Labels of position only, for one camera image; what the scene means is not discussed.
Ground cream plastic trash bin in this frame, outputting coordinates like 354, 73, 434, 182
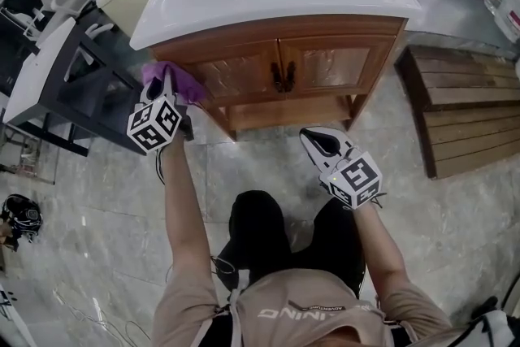
95, 0, 154, 38

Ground white rectangular basin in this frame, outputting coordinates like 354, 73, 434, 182
2, 15, 78, 125

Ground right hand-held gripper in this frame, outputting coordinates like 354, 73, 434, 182
299, 126, 384, 211

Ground person's left forearm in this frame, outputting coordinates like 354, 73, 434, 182
158, 133, 215, 281

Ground person's black trousers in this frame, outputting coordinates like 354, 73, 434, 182
217, 189, 366, 293

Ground wooden slatted platform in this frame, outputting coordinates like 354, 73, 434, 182
393, 44, 520, 180

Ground person's beige shirt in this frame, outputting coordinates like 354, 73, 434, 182
150, 267, 452, 347

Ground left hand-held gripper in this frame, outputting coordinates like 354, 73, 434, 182
127, 70, 196, 155

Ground purple cloth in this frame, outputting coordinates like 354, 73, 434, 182
141, 60, 207, 107

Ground person's right forearm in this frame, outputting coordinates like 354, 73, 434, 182
349, 201, 412, 289

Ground metal wire rack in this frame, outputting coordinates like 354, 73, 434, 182
0, 124, 59, 186

